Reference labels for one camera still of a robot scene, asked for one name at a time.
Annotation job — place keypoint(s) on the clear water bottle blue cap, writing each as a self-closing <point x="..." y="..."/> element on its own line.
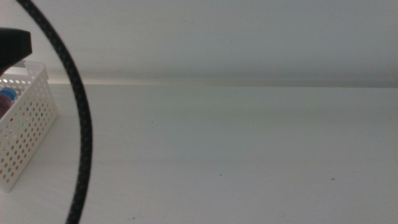
<point x="7" y="92"/>

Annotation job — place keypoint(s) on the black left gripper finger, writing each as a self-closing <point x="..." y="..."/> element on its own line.
<point x="14" y="46"/>

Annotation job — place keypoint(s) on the red cola can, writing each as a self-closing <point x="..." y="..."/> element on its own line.
<point x="3" y="105"/>

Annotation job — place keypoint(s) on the white perforated plastic basket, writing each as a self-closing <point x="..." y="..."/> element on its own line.
<point x="37" y="93"/>

